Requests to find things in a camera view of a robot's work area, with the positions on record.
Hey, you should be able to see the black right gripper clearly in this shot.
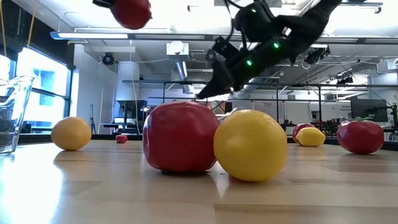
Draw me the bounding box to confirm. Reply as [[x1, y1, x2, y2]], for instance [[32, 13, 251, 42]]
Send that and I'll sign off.
[[196, 39, 295, 100]]

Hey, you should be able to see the red plastic tomato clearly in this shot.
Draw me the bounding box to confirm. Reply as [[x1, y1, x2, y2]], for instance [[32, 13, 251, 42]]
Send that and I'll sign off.
[[142, 101, 220, 174], [292, 123, 315, 144], [111, 0, 153, 30], [336, 116, 385, 155]]

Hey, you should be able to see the yellow plastic lemon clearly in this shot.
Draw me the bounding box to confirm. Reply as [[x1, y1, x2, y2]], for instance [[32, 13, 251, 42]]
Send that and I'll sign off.
[[213, 109, 288, 182], [295, 126, 326, 147]]

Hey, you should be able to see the orange-yellow plastic lemon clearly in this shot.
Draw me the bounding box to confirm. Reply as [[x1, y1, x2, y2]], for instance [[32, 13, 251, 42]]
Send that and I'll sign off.
[[50, 116, 93, 152]]

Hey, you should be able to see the long ceiling light bar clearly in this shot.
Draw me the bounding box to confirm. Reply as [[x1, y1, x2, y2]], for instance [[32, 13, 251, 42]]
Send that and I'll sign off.
[[50, 30, 398, 44]]

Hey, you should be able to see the white cylindrical column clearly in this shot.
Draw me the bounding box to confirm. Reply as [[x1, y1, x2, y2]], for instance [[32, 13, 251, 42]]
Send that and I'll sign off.
[[116, 61, 141, 118]]

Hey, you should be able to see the black equipment cart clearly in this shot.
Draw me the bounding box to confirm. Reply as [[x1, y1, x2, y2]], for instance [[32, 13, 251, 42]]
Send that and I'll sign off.
[[116, 99, 149, 127]]

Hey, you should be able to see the black ceiling rig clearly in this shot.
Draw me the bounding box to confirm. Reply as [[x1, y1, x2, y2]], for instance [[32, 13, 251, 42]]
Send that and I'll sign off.
[[303, 46, 331, 65]]

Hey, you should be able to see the large bright window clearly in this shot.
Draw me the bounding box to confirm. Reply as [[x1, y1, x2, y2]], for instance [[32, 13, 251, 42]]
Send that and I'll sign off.
[[0, 46, 75, 134]]

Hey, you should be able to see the black computer monitor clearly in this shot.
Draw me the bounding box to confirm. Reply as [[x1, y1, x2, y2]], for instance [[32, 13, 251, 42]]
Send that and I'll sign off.
[[350, 98, 389, 123]]

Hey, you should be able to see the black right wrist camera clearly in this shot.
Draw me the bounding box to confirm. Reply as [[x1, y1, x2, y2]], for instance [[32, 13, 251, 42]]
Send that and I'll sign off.
[[205, 35, 239, 63]]

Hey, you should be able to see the black ceiling camera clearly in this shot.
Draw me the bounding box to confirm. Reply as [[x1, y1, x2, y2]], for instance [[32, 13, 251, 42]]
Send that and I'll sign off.
[[101, 53, 116, 66]]

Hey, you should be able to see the black metal railing frame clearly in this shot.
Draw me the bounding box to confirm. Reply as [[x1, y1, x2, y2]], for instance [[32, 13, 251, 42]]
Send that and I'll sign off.
[[121, 79, 398, 125]]

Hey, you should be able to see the black aluminium table frame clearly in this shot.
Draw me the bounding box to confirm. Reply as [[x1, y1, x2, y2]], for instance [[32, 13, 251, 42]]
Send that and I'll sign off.
[[0, 132, 398, 152]]

